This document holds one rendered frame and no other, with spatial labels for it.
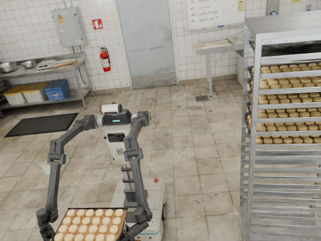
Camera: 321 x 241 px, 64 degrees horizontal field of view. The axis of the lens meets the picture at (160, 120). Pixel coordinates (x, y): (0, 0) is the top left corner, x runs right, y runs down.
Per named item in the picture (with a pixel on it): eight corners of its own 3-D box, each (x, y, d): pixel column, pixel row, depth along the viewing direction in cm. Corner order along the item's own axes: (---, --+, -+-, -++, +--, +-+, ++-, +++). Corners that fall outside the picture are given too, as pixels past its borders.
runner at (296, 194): (240, 195, 230) (240, 193, 228) (240, 193, 232) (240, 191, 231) (318, 197, 217) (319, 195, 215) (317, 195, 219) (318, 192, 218)
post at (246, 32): (239, 208, 242) (244, 18, 160) (239, 205, 244) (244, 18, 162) (242, 208, 241) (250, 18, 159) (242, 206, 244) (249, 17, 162)
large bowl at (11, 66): (-6, 75, 500) (-10, 68, 493) (5, 69, 534) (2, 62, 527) (12, 73, 497) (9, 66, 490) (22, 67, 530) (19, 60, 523)
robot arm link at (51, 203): (67, 153, 167) (52, 151, 169) (62, 153, 161) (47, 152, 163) (60, 220, 164) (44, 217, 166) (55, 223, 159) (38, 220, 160)
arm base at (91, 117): (95, 128, 210) (94, 114, 210) (91, 129, 202) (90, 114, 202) (85, 129, 211) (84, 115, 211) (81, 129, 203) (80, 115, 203)
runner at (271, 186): (240, 188, 226) (240, 185, 224) (240, 186, 228) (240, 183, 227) (320, 190, 212) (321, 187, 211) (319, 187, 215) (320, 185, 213)
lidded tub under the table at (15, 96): (7, 105, 530) (2, 94, 517) (19, 96, 571) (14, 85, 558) (24, 104, 526) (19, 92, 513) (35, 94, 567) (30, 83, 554)
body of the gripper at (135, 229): (133, 245, 141) (144, 236, 145) (129, 233, 136) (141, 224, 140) (126, 237, 146) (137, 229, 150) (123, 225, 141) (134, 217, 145)
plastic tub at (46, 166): (58, 175, 341) (55, 166, 334) (44, 175, 346) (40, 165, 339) (69, 161, 367) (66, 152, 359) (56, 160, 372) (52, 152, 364)
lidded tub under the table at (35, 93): (25, 104, 526) (20, 92, 514) (36, 94, 567) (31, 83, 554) (43, 101, 523) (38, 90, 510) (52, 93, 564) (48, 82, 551)
